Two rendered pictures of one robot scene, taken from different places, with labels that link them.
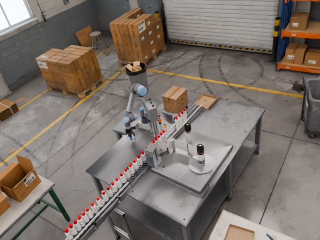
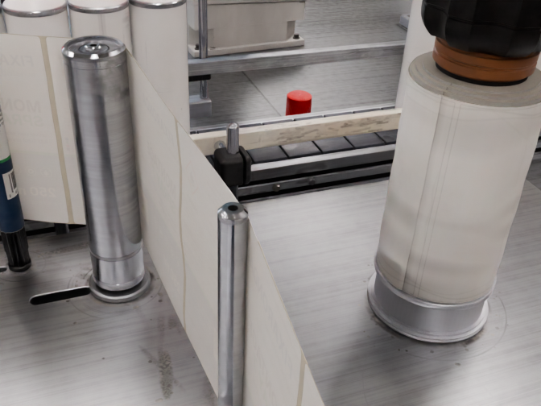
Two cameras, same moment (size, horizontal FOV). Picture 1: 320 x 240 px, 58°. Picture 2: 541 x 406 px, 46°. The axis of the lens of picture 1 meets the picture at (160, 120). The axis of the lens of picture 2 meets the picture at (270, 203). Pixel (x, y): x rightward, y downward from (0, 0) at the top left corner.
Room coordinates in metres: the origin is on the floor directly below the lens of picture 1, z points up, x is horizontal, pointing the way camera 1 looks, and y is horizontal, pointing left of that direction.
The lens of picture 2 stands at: (2.31, -0.36, 1.20)
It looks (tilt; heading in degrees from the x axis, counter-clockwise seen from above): 33 degrees down; 25
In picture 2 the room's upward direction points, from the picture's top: 3 degrees clockwise
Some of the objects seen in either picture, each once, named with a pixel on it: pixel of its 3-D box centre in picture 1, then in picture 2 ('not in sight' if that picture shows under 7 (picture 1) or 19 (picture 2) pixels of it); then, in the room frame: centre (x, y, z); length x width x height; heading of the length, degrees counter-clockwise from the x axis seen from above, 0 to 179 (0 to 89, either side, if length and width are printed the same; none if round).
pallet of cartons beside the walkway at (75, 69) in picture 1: (70, 70); not in sight; (6.43, 1.88, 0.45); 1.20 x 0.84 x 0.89; 53
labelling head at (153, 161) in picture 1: (152, 155); not in sight; (2.46, 0.16, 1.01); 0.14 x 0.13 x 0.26; 137
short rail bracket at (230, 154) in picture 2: not in sight; (233, 180); (2.76, -0.11, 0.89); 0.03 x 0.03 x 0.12; 47
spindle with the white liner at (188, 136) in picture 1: (188, 133); (468, 124); (2.70, -0.32, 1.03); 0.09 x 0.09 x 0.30
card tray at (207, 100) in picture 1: (205, 101); not in sight; (3.56, -0.74, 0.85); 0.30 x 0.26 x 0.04; 137
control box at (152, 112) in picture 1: (151, 111); not in sight; (2.81, 0.08, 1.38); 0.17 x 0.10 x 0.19; 12
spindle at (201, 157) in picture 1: (200, 154); not in sight; (2.30, -0.38, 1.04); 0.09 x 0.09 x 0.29
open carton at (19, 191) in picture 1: (16, 178); not in sight; (2.55, 1.84, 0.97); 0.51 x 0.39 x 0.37; 56
